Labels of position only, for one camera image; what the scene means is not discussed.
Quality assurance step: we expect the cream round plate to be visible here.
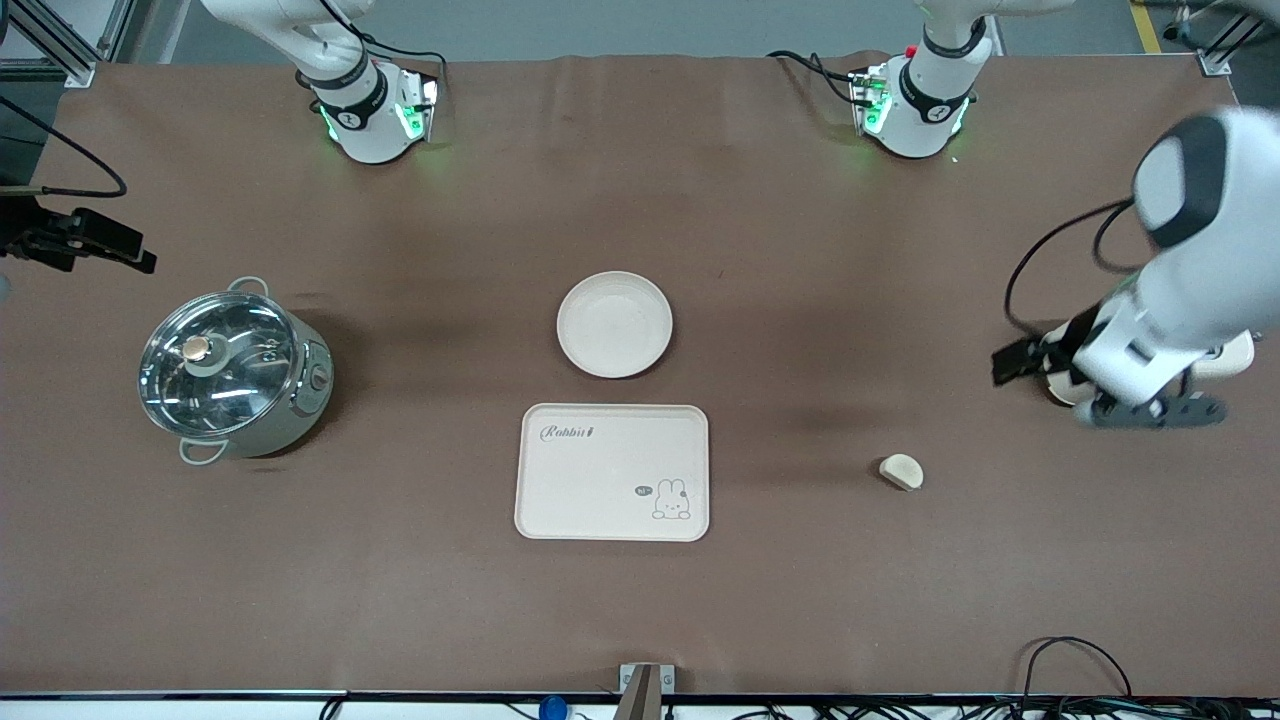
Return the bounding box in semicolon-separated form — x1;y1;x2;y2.
556;271;674;380

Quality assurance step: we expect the cream rabbit print tray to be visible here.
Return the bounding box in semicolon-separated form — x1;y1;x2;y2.
514;403;711;543

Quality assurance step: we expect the cream two-slot toaster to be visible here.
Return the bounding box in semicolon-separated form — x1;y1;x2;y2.
1044;330;1257;407

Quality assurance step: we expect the glass pot lid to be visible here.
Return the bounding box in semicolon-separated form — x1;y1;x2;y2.
138;292;302;439

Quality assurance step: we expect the steel electric cooking pot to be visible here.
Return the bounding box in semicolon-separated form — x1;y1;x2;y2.
138;277;336;466

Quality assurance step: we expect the brown table cover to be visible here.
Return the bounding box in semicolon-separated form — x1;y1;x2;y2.
0;50;1280;698

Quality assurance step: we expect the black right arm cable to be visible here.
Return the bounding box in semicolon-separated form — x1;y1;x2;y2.
0;95;128;199

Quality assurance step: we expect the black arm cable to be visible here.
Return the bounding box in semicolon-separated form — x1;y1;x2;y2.
1004;198;1138;341
0;95;128;199

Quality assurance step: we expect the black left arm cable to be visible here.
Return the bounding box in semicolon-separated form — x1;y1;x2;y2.
1004;198;1138;341

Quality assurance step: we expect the aluminium frame profile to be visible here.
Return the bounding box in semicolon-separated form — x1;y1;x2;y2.
0;0;137;91

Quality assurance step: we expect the black looped cable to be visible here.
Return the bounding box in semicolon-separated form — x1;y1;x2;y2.
1019;636;1136;701

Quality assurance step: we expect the aluminium frame foot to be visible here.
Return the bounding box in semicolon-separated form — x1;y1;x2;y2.
1165;0;1263;78

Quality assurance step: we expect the black base cable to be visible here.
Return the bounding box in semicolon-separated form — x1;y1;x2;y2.
767;49;863;107

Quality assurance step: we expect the grey metal camera bracket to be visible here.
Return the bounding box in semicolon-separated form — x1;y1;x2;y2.
619;663;674;720

